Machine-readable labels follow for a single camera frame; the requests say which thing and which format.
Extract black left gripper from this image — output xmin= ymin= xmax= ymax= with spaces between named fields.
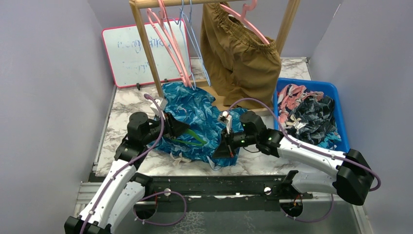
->
xmin=142 ymin=110 xmax=190 ymax=145

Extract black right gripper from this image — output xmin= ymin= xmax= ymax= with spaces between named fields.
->
xmin=212 ymin=127 xmax=258 ymax=158

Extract green hanger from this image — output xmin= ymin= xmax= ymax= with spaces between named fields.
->
xmin=162 ymin=129 xmax=208 ymax=147

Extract dark blue patterned shorts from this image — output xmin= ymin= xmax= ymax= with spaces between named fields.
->
xmin=155 ymin=82 xmax=239 ymax=169

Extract pink patterned shorts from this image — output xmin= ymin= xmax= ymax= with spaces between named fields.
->
xmin=277 ymin=84 xmax=324 ymax=127

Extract pink plastic hanger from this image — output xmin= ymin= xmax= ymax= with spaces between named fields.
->
xmin=146 ymin=8 xmax=191 ymax=88

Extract grey camo shorts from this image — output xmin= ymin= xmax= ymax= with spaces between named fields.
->
xmin=284 ymin=96 xmax=338 ymax=145

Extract thin pink wire hanger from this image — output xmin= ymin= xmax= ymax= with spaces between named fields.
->
xmin=158 ymin=0 xmax=190 ymax=86

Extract light blue shark shorts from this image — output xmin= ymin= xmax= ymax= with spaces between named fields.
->
xmin=319 ymin=131 xmax=342 ymax=150

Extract light blue wire hanger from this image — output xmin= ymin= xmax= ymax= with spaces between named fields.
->
xmin=173 ymin=0 xmax=196 ymax=90

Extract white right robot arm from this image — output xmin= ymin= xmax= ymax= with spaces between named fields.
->
xmin=213 ymin=111 xmax=374 ymax=206

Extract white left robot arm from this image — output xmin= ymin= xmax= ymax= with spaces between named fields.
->
xmin=64 ymin=112 xmax=190 ymax=234

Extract khaki brown shorts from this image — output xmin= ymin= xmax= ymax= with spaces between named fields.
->
xmin=200 ymin=2 xmax=282 ymax=109

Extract pink hanger under khaki shorts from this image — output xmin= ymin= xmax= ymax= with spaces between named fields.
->
xmin=221 ymin=0 xmax=270 ymax=44

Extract pink framed whiteboard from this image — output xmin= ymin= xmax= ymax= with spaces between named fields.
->
xmin=102 ymin=19 xmax=189 ymax=88

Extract blue plastic bin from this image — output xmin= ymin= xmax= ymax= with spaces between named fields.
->
xmin=273 ymin=78 xmax=351 ymax=152

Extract wooden clothes rack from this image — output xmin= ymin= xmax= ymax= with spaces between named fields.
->
xmin=129 ymin=0 xmax=300 ymax=98

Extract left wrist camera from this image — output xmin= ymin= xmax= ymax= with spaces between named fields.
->
xmin=150 ymin=98 xmax=168 ymax=117

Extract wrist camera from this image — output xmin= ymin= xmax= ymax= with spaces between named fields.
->
xmin=218 ymin=111 xmax=232 ymax=134
xmin=150 ymin=98 xmax=168 ymax=117

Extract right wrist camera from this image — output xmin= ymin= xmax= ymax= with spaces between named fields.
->
xmin=218 ymin=111 xmax=232 ymax=134

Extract black metal base rail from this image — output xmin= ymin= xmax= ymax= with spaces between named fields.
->
xmin=75 ymin=174 xmax=364 ymax=214

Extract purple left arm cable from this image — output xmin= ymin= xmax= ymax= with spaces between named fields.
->
xmin=79 ymin=94 xmax=188 ymax=234

